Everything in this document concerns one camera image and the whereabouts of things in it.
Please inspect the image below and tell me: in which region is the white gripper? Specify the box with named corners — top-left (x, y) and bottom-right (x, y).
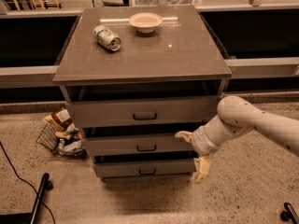
top-left (175, 126), bottom-right (219, 184)

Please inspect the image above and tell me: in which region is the grey bottom drawer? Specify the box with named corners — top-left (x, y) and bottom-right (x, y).
top-left (93, 159), bottom-right (195, 178)

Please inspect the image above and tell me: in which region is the grey drawer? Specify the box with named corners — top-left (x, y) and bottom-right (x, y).
top-left (83, 133), bottom-right (197, 157)
top-left (93, 159), bottom-right (195, 178)
top-left (66, 96), bottom-right (218, 128)

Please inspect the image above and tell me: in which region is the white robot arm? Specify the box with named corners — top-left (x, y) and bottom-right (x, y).
top-left (175, 96), bottom-right (299, 183)

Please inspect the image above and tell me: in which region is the grey top drawer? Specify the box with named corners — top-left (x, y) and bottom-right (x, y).
top-left (66, 96), bottom-right (218, 128)

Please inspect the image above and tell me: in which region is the grey middle drawer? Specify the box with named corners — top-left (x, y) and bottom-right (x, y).
top-left (83, 133), bottom-right (197, 157)

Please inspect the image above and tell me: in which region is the grey drawer cabinet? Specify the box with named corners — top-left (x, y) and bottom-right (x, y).
top-left (51, 5), bottom-right (233, 183)

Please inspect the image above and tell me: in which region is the black right base leg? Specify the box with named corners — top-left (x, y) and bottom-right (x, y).
top-left (280, 203), bottom-right (299, 224)

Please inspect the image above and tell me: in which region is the black base leg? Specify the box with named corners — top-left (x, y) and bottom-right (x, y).
top-left (0, 173), bottom-right (51, 224)
top-left (280, 203), bottom-right (299, 224)

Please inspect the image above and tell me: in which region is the white paper bowl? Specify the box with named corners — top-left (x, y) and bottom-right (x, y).
top-left (129, 12), bottom-right (163, 34)

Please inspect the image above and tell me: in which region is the green silver soda can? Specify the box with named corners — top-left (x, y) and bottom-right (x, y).
top-left (93, 25), bottom-right (121, 51)

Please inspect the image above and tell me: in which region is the black left base leg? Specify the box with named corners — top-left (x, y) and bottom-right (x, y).
top-left (0, 173), bottom-right (51, 224)

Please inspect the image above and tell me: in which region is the grey metal rail frame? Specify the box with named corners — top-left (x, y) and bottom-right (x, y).
top-left (1, 0), bottom-right (298, 81)

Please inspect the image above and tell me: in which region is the wire basket of snacks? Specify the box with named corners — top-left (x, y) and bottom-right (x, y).
top-left (36, 108), bottom-right (87, 160)

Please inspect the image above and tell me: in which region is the black floor cable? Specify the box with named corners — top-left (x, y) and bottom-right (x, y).
top-left (0, 140), bottom-right (57, 224)

